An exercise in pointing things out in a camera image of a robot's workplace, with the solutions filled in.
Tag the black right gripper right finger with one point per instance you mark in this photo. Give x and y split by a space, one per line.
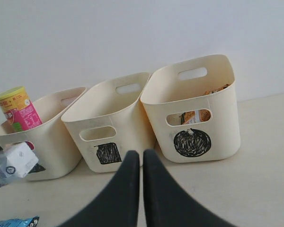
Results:
167 204

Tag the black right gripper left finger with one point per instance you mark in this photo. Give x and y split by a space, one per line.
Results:
117 205

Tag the blue white milk carton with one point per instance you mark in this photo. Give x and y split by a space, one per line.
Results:
16 161

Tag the pink Lays chips can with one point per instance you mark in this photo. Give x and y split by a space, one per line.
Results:
19 110

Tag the blue instant noodle bag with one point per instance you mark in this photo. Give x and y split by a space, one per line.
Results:
29 222

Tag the orange instant noodle bag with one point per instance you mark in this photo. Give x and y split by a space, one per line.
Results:
201 115

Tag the cream bin with triangle mark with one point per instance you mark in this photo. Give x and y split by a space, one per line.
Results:
53 145

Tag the cream bin with square mark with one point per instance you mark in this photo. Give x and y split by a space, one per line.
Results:
109 120

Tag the cream bin with circle mark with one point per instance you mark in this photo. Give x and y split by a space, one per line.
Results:
192 108

